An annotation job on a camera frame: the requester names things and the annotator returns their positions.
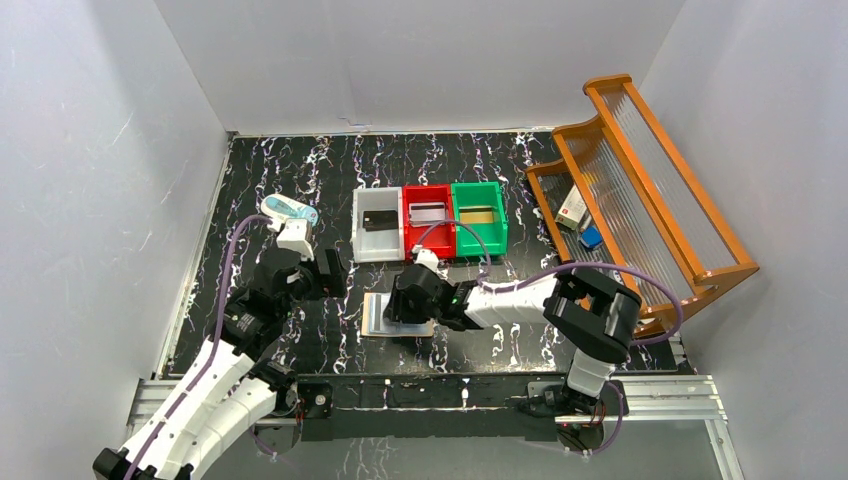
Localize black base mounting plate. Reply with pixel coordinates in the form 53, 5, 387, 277
254, 373, 630, 447

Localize grey cards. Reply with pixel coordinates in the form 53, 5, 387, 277
408, 202, 448, 226

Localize black card in white bin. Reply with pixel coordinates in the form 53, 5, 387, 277
362, 210, 400, 232

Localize oval white blue package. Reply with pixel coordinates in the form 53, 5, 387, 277
260, 194, 319, 232

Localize white plastic bin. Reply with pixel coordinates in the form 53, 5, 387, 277
351, 187, 405, 264

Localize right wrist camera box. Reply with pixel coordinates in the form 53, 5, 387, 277
411, 245, 443, 276

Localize white red small box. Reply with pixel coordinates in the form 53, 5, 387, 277
555, 185, 587, 230

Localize green plastic bin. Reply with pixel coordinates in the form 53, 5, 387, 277
451, 182, 508, 257

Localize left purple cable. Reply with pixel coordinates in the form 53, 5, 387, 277
119, 214, 280, 480

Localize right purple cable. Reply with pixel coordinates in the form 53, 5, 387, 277
413, 218, 685, 456

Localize purple cable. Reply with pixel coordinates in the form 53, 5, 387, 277
119, 214, 280, 480
413, 218, 685, 456

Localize blue small object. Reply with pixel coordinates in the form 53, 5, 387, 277
579, 226, 604, 250

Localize orange wooden shelf rack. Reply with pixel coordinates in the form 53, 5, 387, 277
525, 74, 759, 318

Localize gold card in green bin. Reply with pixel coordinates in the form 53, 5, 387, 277
459, 205, 498, 224

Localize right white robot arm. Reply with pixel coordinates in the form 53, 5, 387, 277
368, 264, 642, 414

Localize red plastic bin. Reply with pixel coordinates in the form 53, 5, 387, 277
402, 184, 457, 260

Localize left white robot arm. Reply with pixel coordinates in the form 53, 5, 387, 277
93, 249, 345, 479

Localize aluminium frame rail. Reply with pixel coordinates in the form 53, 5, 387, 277
113, 331, 745, 480

